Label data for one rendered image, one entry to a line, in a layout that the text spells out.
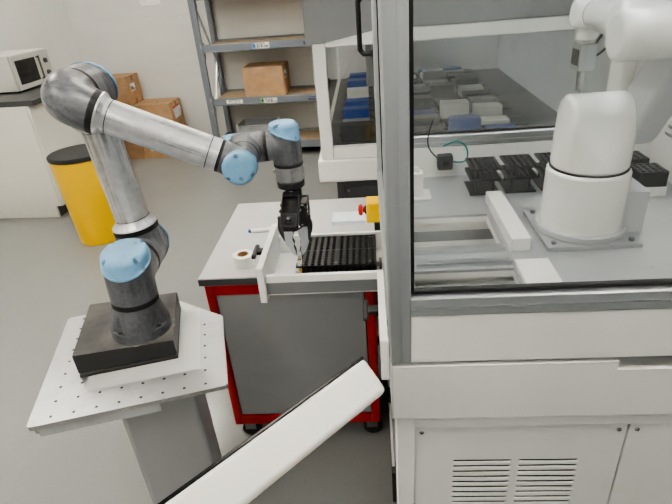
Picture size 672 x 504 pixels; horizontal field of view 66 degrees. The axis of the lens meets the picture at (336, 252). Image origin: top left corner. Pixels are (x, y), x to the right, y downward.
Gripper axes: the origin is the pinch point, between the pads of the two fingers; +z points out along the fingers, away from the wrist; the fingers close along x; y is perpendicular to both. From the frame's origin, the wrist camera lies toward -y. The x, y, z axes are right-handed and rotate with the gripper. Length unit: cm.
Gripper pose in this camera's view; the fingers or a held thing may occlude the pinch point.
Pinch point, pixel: (298, 251)
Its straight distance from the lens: 142.5
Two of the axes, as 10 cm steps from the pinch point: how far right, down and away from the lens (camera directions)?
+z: 0.8, 8.8, 4.7
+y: 0.5, -4.8, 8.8
